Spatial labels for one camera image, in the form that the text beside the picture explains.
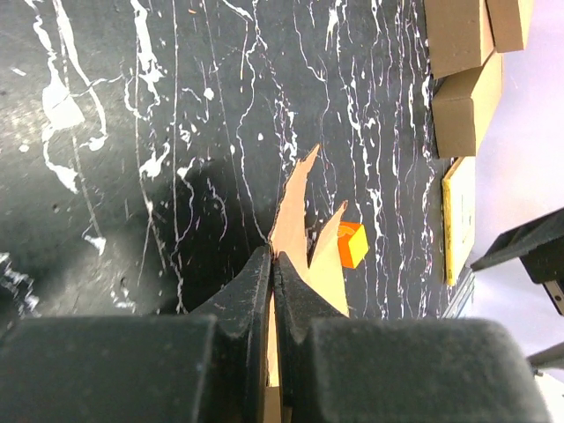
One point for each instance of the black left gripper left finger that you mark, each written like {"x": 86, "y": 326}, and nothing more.
{"x": 206, "y": 366}

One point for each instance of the yellow booklet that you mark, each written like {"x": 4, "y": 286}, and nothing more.
{"x": 459, "y": 198}

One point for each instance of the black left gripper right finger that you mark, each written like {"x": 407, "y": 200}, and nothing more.
{"x": 336, "y": 369}

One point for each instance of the small orange cube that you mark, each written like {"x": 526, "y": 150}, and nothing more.
{"x": 352, "y": 244}

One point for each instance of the cardboard box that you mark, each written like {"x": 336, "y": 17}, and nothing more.
{"x": 511, "y": 22}
{"x": 464, "y": 107}
{"x": 459, "y": 35}
{"x": 320, "y": 267}

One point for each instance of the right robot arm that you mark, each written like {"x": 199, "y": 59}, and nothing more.
{"x": 538, "y": 244}

